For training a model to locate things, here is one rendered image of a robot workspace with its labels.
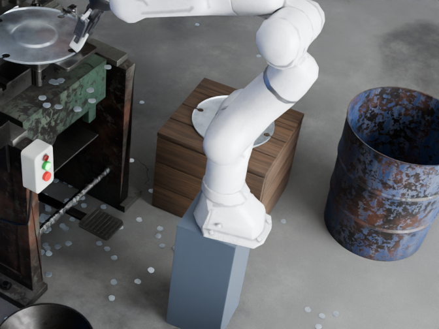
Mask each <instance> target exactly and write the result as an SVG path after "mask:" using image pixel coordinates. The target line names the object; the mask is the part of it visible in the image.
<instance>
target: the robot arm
mask: <svg viewBox="0 0 439 329"><path fill-rule="evenodd" d="M109 10H112V12H113V13H114V15H115V16H117V17H118V18H119V19H121V20H123V21H125V22H127V23H135V22H137V21H139V20H141V19H143V18H151V17H168V16H204V15H221V16H259V17H262V18H264V19H266V20H264V22H263V23H262V25H261V27H260V28H259V30H258V31H257V33H256V42H255V43H256V45H257V48H258V50H259V52H260V53H261V55H262V56H263V57H264V59H266V61H267V63H268V66H267V67H266V69H265V70H264V71H263V72H262V73H261V74H260V75H259V76H257V77H256V78H255V79H254V80H253V81H252V82H250V83H249V84H248V85H247V86H246V87H245V88H244V89H238V90H235V91H233V92H232V93H231V94H230V95H229V96H228V97H227V98H226V99H224V100H223V101H222V103H221V105H220V106H219V108H218V111H217V112H216V115H215V116H214V118H213V119H212V121H211V123H210V124H209V126H208V128H207V130H206V132H205V135H204V140H203V151H204V154H205V155H206V157H207V164H206V172H205V175H204V176H203V181H202V185H201V195H200V198H199V201H198V204H197V207H196V208H195V211H194V212H193V214H194V216H195V220H196V223H197V224H198V226H199V227H200V229H201V231H202V234H203V236H204V237H207V238H212V239H215V240H220V241H223V242H228V243H233V244H237V245H241V246H244V247H249V248H252V249H254V248H256V247H257V246H259V245H261V244H263V243H264V241H265V240H266V238H267V236H268V234H269V232H270V230H271V228H272V221H271V216H269V215H267V214H266V213H265V207H264V205H263V204H262V203H261V202H260V201H258V199H256V198H255V197H254V195H253V194H251V193H250V190H249V188H248V186H247V185H246V182H245V177H246V171H247V166H248V160H249V158H250V154H251V152H252V148H253V143H254V141H255V140H256V139H257V138H258V137H259V135H260V134H261V133H262V132H263V131H264V130H265V129H266V128H267V127H268V126H269V125H270V124H271V123H272V122H273V121H274V120H275V119H276V118H278V117H279V116H280V115H282V114H283V113H284V112H285V111H286V110H288V109H289V108H290V107H292V106H293V105H294V104H295V103H296V102H297V101H298V100H299V99H300V98H301V97H302V96H303V95H304V94H305V93H306V92H307V91H308V90H309V88H310V87H311V85H312V84H313V83H314V82H315V80H316V79H317V76H318V70H319V67H318V65H317V63H316V61H315V59H314V58H313V57H312V56H311V55H310V54H309V53H308V52H307V48H308V46H309V45H310V44H311V42H312V41H313V40H314V39H315V38H316V37H317V36H318V35H319V34H320V32H321V30H322V28H323V24H324V22H325V16H324V12H323V11H322V9H321V7H320V6H319V5H318V3H316V2H314V1H311V0H89V4H88V5H87V7H86V11H85V13H84V14H80V15H79V16H78V22H77V24H76V27H75V29H74V32H73V34H75V36H74V37H73V39H72V41H71V43H70V45H69V46H70V47H71V48H72V49H73V50H74V51H75V52H79V51H80V49H81V48H82V46H83V44H84V43H85V41H86V39H87V37H88V34H89V35H90V36H91V35H92V34H93V33H92V32H91V30H92V29H95V27H96V26H97V24H98V23H99V22H100V20H101V18H102V17H103V16H104V14H105V12H106V11H109Z"/></svg>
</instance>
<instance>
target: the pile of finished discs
mask: <svg viewBox="0 0 439 329"><path fill-rule="evenodd" d="M227 97H228V95H224V96H217V97H212V98H209V99H207V100H205V101H203V102H201V103H199V104H198V107H197V108H198V109H199V108H202V109H203V112H199V111H198V110H197V109H194V111H193V113H192V124H193V126H194V128H195V130H196V131H197V132H198V134H199V135H200V136H201V137H203V138H204V135H205V132H206V130H207V128H208V126H209V124H210V123H211V121H212V119H213V118H214V116H215V115H216V112H217V111H218V108H219V107H220V105H221V103H222V101H223V100H224V99H226V98H227ZM273 132H274V121H273V122H272V123H271V124H270V125H269V126H268V127H267V128H266V129H265V130H264V131H263V132H262V133H261V134H260V135H259V137H258V138H257V139H256V140H255V141H254V143H253V148H254V147H257V146H260V145H261V144H264V143H265V142H266V141H267V140H269V139H270V137H271V136H272V134H273ZM264 133H269V135H271V136H264Z"/></svg>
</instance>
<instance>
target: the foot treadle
mask: <svg viewBox="0 0 439 329"><path fill-rule="evenodd" d="M38 199H39V201H40V202H42V203H45V204H47V205H49V206H51V207H53V208H55V209H57V210H58V209H59V208H60V207H61V206H62V205H64V203H63V202H61V201H58V200H56V199H54V198H52V197H50V196H48V195H46V194H44V193H42V192H40V193H38ZM65 213H66V214H67V215H70V216H72V217H74V218H76V219H78V220H80V221H79V222H78V226H79V227H80V228H83V229H84V230H86V231H88V232H90V233H92V234H94V235H95V236H97V237H99V238H101V239H103V240H109V239H110V238H111V237H112V236H113V235H114V234H115V233H116V232H117V231H118V230H119V229H120V228H121V227H122V226H123V221H122V220H121V219H118V218H117V217H114V216H113V215H111V214H109V213H107V212H105V211H103V210H101V209H99V208H93V209H92V210H91V211H90V212H89V213H88V214H86V213H84V212H82V211H80V210H78V209H76V208H74V207H71V208H70V209H69V210H67V211H66V212H65Z"/></svg>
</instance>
